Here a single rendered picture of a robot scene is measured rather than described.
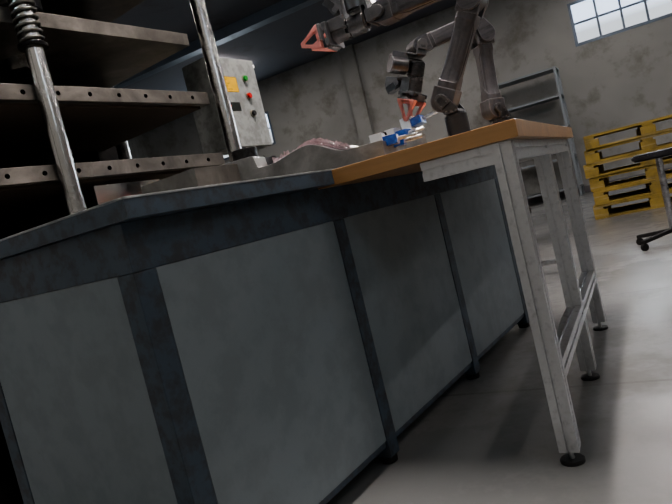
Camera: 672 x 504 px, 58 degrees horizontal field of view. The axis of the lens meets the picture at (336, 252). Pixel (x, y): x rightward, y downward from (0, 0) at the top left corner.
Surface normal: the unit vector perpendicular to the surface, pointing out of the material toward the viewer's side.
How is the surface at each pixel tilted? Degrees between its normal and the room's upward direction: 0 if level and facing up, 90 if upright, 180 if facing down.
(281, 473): 90
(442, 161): 90
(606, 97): 90
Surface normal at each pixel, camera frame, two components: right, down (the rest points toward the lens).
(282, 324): 0.81, -0.16
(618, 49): -0.44, 0.17
